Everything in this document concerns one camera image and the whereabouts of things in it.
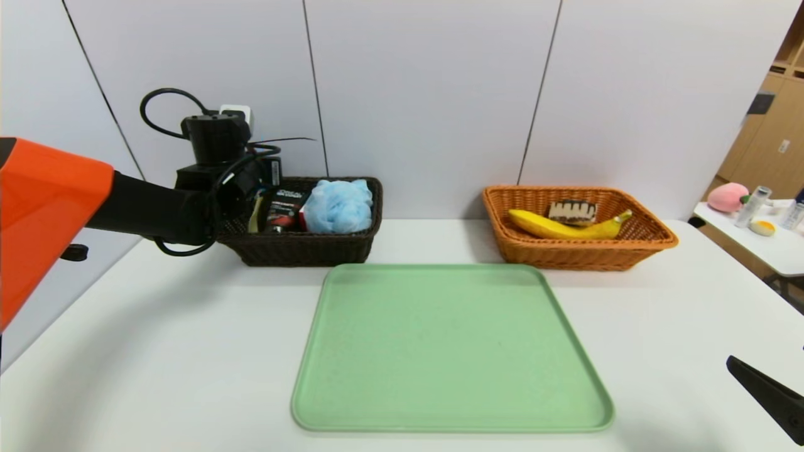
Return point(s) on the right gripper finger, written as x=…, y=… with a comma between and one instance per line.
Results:
x=776, y=395

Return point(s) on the light blue mesh loofah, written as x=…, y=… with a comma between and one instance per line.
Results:
x=339, y=207

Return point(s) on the chocolate blueberry cake slice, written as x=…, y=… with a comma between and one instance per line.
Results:
x=571, y=212

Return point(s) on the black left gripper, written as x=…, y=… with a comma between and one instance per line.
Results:
x=272, y=172

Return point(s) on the wooden cabinet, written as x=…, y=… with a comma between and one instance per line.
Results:
x=772, y=125

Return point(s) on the dark grey wall box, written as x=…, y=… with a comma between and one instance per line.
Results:
x=758, y=105

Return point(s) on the black cosmetic tube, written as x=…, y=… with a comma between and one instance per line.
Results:
x=284, y=212

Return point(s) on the clear bottle with blue cap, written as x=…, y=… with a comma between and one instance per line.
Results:
x=793, y=216

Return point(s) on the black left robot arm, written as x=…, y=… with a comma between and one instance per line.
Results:
x=151, y=210

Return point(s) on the pink plush peach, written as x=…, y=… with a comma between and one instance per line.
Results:
x=727, y=198

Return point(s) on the dark brown wicker basket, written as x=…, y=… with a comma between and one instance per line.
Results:
x=301, y=251

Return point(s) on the light green plastic tray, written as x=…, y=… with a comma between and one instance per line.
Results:
x=452, y=351

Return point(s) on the yellow banana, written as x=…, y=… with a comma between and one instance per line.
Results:
x=546, y=227

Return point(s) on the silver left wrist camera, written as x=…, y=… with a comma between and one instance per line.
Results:
x=242, y=113

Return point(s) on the clear bottle with grey cap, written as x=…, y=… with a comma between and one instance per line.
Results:
x=750, y=207

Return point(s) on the white side table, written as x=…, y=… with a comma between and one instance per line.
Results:
x=772, y=254

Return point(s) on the orange wicker basket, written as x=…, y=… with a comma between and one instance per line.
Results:
x=584, y=257

